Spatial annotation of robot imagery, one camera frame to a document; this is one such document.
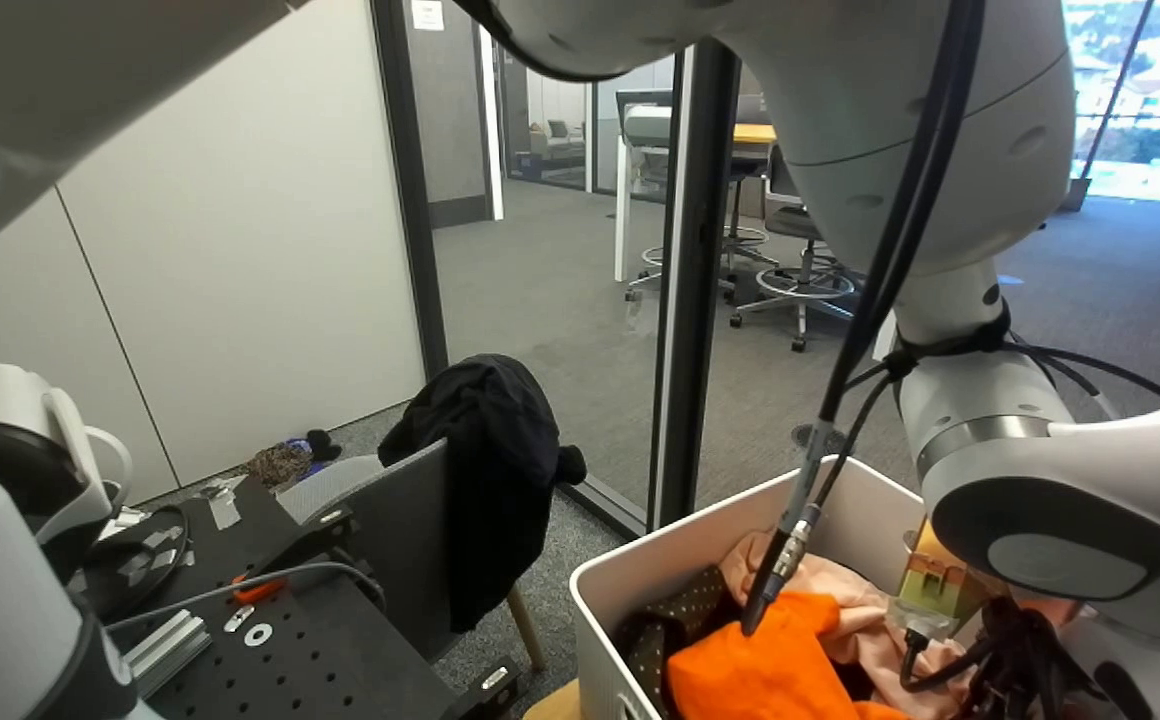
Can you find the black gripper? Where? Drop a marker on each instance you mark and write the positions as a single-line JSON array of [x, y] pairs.
[[1022, 674]]

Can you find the peach shirt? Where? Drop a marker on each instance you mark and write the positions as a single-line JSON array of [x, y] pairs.
[[860, 627]]

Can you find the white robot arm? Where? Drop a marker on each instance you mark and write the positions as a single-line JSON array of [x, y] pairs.
[[873, 106]]

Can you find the orange shirt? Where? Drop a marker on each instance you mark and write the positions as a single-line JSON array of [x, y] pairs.
[[753, 666]]

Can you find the dark green dotted garment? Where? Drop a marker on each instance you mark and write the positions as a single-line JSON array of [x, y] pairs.
[[662, 642]]

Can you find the white plastic storage bin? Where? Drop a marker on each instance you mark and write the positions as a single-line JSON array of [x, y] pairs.
[[633, 573]]

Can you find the black jacket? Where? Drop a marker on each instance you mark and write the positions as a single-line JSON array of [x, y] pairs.
[[486, 454]]

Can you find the wooden top office desk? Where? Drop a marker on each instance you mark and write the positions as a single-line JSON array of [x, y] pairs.
[[643, 125]]

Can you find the white paper tag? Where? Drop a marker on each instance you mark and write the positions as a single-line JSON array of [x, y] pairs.
[[221, 509]]

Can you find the short aluminium profile piece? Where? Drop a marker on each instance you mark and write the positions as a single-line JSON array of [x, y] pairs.
[[164, 648]]

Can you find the black clamp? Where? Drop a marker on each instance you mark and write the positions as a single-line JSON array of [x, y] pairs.
[[143, 553]]

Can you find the black glass partition frame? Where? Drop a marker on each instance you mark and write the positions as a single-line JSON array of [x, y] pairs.
[[695, 267]]

